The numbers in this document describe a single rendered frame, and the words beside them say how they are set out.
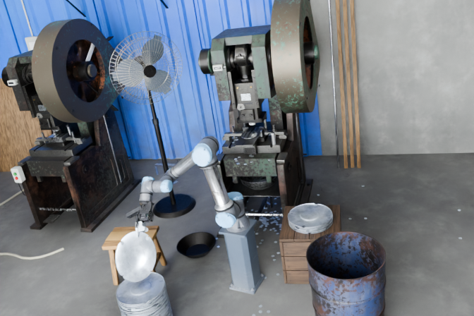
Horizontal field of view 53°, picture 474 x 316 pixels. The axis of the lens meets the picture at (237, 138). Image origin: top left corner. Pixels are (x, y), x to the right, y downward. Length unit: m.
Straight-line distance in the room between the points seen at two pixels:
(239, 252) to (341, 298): 0.77
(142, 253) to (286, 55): 1.47
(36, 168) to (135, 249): 1.73
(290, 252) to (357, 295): 0.66
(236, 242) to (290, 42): 1.28
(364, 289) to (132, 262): 1.31
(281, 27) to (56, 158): 2.27
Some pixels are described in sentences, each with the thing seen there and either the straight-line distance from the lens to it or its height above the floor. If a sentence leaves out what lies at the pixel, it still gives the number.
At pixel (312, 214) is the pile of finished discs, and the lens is 3.16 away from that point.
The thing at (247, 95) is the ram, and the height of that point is 1.08.
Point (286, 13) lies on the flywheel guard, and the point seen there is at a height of 1.65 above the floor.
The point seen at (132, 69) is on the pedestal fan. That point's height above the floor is 1.32.
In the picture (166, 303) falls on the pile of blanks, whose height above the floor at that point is 0.19.
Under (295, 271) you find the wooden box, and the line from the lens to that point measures 3.18.
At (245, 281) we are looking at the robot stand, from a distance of 3.18.
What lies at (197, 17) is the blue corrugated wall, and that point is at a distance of 4.68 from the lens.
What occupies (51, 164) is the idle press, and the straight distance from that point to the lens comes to 4.28.
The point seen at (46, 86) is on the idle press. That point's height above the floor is 1.33.
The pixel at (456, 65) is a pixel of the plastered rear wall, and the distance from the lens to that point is 4.60.
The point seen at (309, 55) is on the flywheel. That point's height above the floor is 1.33.
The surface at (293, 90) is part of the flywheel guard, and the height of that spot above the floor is 1.19.
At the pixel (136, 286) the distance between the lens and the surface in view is 3.02.
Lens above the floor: 2.08
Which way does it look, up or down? 22 degrees down
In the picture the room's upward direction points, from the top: 9 degrees counter-clockwise
